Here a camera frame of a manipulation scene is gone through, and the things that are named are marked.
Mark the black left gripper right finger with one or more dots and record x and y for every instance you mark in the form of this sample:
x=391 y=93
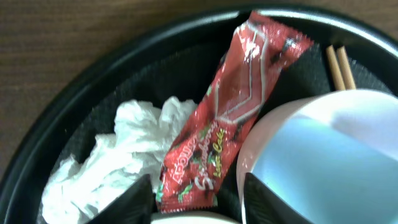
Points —
x=262 y=205

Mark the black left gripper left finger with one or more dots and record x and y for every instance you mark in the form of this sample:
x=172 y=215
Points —
x=134 y=206

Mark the white tissue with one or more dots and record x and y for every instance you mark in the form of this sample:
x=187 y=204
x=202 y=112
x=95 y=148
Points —
x=142 y=135

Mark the light blue cup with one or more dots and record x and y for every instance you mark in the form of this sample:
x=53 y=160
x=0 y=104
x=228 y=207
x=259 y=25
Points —
x=327 y=176

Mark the red strawberry snack wrapper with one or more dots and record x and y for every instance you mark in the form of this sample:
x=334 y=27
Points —
x=200 y=156

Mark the light grey plate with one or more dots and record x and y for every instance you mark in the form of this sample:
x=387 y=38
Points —
x=193 y=217

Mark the white pink bowl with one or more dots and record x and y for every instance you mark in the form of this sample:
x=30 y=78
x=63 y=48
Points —
x=367 y=116

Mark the wooden chopstick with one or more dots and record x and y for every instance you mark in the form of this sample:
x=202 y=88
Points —
x=335 y=69
x=345 y=69

